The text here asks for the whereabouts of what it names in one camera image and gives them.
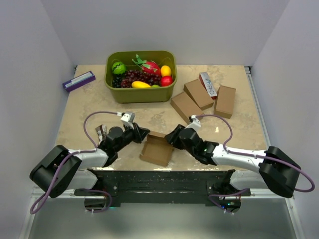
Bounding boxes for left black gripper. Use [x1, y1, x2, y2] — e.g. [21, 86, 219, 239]
[115, 122, 150, 152]

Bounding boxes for brown paper box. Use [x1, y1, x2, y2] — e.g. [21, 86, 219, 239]
[140, 131, 173, 167]

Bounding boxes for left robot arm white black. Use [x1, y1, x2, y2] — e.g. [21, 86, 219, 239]
[29, 123, 150, 198]

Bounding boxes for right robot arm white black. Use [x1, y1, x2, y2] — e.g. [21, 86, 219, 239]
[164, 124, 300, 198]

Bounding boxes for front folded brown box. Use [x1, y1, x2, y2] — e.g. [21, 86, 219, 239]
[170, 92, 204, 124]

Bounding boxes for folded brown box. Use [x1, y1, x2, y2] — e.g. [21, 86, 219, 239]
[214, 85, 236, 119]
[170, 92, 204, 124]
[183, 79, 214, 110]

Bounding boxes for middle folded brown box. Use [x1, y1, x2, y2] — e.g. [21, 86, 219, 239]
[183, 79, 214, 110]

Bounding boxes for right folded brown box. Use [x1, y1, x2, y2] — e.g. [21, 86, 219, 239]
[214, 85, 236, 119]

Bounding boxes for red white toothpaste box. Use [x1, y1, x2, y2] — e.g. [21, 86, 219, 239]
[199, 72, 217, 100]

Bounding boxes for purple flat box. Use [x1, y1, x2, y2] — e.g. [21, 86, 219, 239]
[62, 71, 96, 92]

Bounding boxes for olive green plastic basket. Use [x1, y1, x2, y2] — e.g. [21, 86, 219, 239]
[104, 50, 177, 103]

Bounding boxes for brown snack wrapper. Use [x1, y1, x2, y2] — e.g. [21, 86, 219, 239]
[95, 124, 107, 145]

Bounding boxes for yellow toy mango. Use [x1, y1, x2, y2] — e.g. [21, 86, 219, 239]
[132, 81, 151, 88]

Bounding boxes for red toy apple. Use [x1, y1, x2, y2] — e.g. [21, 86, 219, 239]
[160, 76, 173, 87]

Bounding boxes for red toy grapes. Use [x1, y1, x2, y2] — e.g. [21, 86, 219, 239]
[120, 70, 161, 88]

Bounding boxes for dark blue toy grapes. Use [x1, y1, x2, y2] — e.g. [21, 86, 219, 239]
[112, 75, 123, 88]

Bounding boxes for yellow orange toy lemon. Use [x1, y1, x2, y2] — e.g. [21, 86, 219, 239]
[160, 65, 172, 77]

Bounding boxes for pink toy dragon fruit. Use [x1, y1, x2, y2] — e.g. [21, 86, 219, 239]
[132, 54, 161, 76]

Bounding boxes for green toy watermelon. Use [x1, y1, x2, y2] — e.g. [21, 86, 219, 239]
[112, 61, 126, 75]

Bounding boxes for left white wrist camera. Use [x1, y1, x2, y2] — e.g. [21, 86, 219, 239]
[120, 112, 135, 129]

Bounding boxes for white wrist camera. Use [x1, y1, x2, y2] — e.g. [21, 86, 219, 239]
[120, 112, 135, 129]
[185, 115, 201, 131]

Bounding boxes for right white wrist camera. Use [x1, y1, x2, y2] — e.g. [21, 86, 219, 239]
[185, 115, 201, 131]

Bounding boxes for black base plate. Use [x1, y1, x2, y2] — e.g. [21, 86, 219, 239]
[75, 170, 241, 213]

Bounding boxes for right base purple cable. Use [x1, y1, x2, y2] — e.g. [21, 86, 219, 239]
[207, 188, 251, 215]

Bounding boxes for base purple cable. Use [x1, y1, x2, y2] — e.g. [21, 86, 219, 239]
[207, 188, 251, 215]
[82, 189, 113, 214]

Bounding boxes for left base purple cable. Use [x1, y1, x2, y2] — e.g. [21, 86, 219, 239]
[82, 189, 113, 214]

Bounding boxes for aluminium frame rail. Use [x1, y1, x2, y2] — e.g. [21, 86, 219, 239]
[19, 187, 75, 239]

